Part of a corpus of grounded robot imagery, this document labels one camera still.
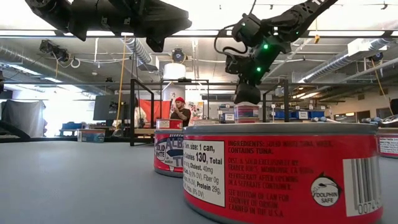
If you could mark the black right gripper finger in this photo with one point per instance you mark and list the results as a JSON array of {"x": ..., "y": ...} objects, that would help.
[{"x": 247, "y": 93}]

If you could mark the red label tuna can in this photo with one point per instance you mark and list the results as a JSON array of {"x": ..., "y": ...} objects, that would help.
[
  {"x": 388, "y": 143},
  {"x": 280, "y": 174},
  {"x": 169, "y": 124}
]

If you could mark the red label pull-tab can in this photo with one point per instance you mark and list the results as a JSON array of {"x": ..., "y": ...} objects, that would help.
[{"x": 168, "y": 152}]

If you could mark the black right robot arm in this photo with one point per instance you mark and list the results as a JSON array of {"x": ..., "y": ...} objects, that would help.
[{"x": 295, "y": 18}]

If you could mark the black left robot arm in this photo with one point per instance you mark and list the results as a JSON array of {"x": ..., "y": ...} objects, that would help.
[{"x": 53, "y": 12}]

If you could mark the white cylinder lamp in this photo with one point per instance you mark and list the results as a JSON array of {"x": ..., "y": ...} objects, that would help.
[{"x": 174, "y": 71}]

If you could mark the colourful poster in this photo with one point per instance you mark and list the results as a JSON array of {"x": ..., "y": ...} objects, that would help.
[{"x": 196, "y": 112}]

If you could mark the person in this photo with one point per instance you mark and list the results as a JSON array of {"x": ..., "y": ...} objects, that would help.
[
  {"x": 141, "y": 116},
  {"x": 181, "y": 113}
]

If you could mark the row of blue bins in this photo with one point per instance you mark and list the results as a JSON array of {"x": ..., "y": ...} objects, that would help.
[{"x": 314, "y": 114}]

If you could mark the orange-red cloth panel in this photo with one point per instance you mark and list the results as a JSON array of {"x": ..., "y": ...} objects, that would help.
[{"x": 158, "y": 109}]

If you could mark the black monitor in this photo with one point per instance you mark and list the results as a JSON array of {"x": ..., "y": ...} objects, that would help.
[{"x": 107, "y": 107}]

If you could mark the black ceiling device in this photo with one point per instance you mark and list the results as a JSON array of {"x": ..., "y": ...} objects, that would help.
[{"x": 49, "y": 48}]

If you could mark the blue storage bin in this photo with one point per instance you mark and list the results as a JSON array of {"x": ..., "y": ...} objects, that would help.
[{"x": 72, "y": 126}]

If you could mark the grey cloth cover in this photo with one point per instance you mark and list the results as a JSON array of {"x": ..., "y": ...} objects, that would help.
[{"x": 25, "y": 118}]

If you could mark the blue table mat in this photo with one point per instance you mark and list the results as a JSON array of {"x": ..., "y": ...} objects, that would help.
[{"x": 77, "y": 186}]

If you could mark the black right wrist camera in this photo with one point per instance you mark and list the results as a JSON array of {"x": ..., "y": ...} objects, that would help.
[{"x": 232, "y": 64}]

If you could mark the silver flexible duct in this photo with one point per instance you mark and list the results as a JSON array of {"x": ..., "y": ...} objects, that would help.
[{"x": 141, "y": 51}]

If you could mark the silver spiral duct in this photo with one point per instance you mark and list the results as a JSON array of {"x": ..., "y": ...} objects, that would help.
[{"x": 335, "y": 60}]

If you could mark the wooden shelf with black frame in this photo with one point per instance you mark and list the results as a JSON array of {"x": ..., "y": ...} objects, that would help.
[{"x": 132, "y": 112}]

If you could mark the black overhead frame beam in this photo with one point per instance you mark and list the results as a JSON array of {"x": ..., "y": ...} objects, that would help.
[{"x": 357, "y": 33}]

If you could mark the long grey ceiling duct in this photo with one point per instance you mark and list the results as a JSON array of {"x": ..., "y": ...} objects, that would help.
[{"x": 31, "y": 63}]

